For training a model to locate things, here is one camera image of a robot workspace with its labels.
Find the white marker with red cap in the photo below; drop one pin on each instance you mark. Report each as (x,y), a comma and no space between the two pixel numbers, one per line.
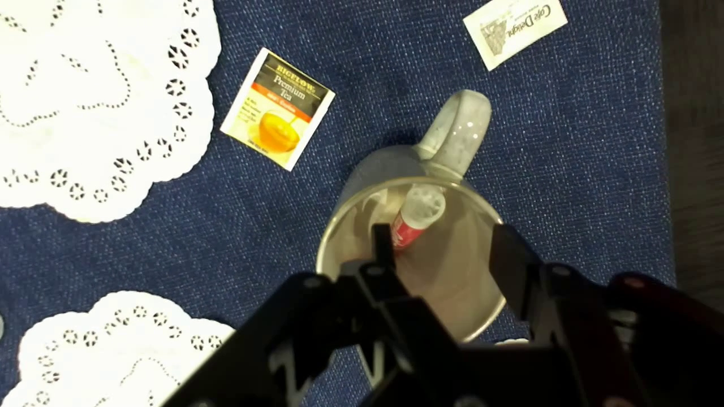
(419,215)

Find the white paper doily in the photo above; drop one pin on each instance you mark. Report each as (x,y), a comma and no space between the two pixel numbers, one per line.
(76,114)
(114,354)

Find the white printed sugar sachet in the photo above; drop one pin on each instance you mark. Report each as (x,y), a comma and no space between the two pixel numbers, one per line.
(516,31)

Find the orange tea bag packet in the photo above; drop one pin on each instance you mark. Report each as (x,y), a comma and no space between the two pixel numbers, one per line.
(276,110)

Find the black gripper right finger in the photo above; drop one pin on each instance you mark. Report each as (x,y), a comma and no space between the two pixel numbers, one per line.
(590,340)

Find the blue denim table cloth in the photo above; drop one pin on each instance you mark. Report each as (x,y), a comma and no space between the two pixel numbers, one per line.
(377,76)

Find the white ceramic mug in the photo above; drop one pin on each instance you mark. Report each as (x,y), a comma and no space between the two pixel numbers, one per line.
(444,279)

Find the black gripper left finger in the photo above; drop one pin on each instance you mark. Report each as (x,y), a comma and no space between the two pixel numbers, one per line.
(386,302)

